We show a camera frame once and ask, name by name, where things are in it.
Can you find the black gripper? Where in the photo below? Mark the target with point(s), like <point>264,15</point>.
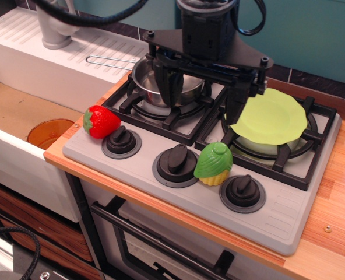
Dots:
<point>209,46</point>

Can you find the light green plastic plate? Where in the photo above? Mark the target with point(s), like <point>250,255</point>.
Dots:
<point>272,118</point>

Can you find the toy corncob with green husk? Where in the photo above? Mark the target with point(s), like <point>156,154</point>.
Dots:
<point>214,164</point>

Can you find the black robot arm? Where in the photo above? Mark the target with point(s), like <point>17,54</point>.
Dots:
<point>208,46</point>

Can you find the stainless steel pot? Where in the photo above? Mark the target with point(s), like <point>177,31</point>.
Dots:
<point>189,88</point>

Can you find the middle black stove knob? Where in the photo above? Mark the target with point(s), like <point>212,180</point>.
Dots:
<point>174,167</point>

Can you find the black stove knob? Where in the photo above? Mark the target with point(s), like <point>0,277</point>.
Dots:
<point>174,167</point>
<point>243,194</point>
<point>121,144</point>

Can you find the left black stove knob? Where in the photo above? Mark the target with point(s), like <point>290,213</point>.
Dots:
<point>121,144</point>

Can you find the red toy strawberry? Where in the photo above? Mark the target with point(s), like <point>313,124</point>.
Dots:
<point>99,122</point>

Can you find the right black stove knob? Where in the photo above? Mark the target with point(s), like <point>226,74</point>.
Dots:
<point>243,194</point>

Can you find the grey toy stove top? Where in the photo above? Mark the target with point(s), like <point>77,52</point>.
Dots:
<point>278,225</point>

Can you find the left black burner grate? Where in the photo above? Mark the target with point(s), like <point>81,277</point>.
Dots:
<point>181,124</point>

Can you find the black burner grate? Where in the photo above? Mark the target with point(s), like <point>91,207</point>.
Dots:
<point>181,124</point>
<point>293,163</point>

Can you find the left teal cabinet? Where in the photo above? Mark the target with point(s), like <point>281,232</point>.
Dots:
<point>155,15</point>

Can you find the right black burner grate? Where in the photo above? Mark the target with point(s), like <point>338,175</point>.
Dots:
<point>293,163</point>

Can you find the grey toy faucet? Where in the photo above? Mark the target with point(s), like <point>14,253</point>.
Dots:
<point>55,34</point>

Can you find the toy oven door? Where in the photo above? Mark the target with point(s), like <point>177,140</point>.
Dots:
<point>151,247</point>

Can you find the white toy sink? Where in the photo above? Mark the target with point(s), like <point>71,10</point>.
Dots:
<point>38,84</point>

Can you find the wood grain drawer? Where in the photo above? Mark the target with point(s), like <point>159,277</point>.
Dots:
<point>63,244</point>

